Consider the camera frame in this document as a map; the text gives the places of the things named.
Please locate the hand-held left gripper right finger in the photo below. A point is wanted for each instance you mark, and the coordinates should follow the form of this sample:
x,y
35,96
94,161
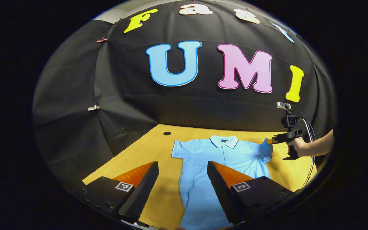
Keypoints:
x,y
220,195

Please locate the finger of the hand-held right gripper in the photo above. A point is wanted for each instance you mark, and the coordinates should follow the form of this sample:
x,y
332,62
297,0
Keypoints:
x,y
271,141

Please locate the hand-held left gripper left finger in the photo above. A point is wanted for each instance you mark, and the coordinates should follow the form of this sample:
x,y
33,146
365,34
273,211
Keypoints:
x,y
142,195

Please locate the light blue T-shirt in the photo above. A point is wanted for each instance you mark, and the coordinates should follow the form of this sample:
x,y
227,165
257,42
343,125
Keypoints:
x,y
196,166

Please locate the silver backdrop clip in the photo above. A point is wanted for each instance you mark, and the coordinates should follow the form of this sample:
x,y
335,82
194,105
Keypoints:
x,y
93,108

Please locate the black backdrop cloth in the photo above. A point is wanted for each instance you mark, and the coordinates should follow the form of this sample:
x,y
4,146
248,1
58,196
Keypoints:
x,y
75,95

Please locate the copper backdrop clip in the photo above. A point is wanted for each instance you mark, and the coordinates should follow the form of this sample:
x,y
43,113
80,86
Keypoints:
x,y
102,40

